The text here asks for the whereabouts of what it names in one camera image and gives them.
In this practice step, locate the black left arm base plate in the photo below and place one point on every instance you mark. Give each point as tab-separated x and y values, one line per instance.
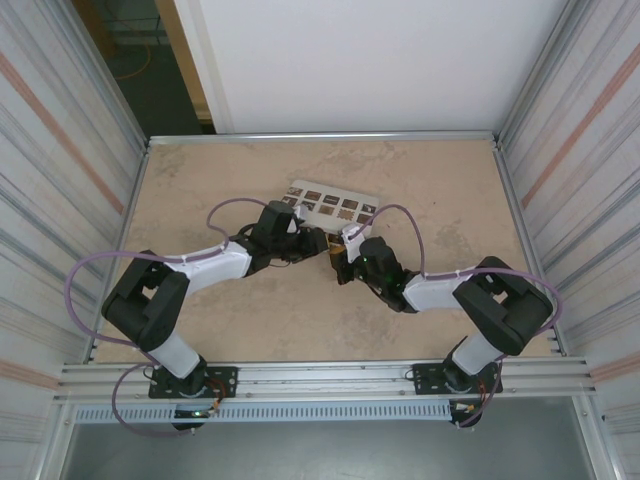
225	380

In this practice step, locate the wooden door frame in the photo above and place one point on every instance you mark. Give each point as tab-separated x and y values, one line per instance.
185	50

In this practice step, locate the white box with brown tiles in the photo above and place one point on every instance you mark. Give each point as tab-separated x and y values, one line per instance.
340	192

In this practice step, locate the aluminium table edge profile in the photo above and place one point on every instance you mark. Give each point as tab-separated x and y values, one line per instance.
325	137

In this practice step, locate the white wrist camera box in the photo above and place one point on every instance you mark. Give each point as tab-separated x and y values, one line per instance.
352	242
301	217

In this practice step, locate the aluminium mounting rail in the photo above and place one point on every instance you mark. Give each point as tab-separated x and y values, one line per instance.
325	382

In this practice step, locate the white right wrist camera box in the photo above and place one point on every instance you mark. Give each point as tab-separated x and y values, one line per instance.
352	242

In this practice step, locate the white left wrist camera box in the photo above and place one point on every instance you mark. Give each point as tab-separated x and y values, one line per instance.
301	217

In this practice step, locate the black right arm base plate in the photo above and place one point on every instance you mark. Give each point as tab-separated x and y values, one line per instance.
425	380

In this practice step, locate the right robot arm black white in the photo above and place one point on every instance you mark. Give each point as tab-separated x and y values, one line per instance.
500	310

